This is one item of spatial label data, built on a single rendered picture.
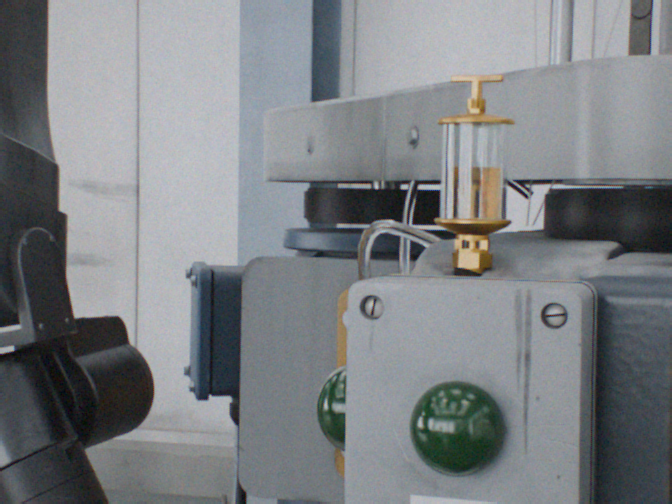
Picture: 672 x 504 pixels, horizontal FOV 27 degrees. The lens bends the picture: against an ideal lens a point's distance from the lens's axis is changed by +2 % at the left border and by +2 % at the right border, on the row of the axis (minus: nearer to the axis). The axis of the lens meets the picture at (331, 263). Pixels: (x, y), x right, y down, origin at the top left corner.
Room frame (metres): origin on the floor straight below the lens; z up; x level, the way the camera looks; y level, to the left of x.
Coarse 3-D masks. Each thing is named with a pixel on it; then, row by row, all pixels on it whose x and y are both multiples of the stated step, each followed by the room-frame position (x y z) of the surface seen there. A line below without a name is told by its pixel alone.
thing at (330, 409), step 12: (336, 372) 0.46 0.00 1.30; (324, 384) 0.46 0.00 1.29; (336, 384) 0.45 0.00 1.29; (324, 396) 0.45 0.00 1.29; (336, 396) 0.45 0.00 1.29; (324, 408) 0.45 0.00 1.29; (336, 408) 0.45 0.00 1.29; (324, 420) 0.45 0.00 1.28; (336, 420) 0.45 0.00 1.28; (324, 432) 0.45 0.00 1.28; (336, 432) 0.45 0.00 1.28; (336, 444) 0.45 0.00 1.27
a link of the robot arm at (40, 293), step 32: (32, 256) 0.67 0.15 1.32; (32, 288) 0.67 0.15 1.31; (64, 288) 0.69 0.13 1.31; (32, 320) 0.66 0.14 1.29; (64, 320) 0.69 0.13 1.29; (96, 320) 0.75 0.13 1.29; (64, 352) 0.72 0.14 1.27; (96, 352) 0.74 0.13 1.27; (128, 352) 0.76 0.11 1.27; (96, 384) 0.72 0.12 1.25; (128, 384) 0.75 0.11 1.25; (96, 416) 0.72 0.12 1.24; (128, 416) 0.75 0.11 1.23; (64, 448) 0.73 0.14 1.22
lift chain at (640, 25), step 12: (636, 0) 1.00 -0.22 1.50; (648, 0) 1.00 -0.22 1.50; (636, 12) 1.00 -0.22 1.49; (648, 12) 1.00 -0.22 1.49; (636, 24) 1.00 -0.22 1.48; (648, 24) 1.00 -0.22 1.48; (636, 36) 1.00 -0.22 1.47; (648, 36) 1.00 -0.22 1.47; (636, 48) 1.00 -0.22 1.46; (648, 48) 1.00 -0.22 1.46
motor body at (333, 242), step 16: (288, 240) 0.96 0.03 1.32; (304, 240) 0.94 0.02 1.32; (320, 240) 0.93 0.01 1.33; (336, 240) 0.92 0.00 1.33; (352, 240) 0.92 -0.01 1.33; (384, 240) 0.91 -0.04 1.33; (304, 256) 0.96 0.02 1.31; (320, 256) 0.94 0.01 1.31; (336, 256) 0.94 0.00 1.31; (352, 256) 0.93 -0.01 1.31; (384, 256) 0.93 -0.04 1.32; (416, 256) 0.93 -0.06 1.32
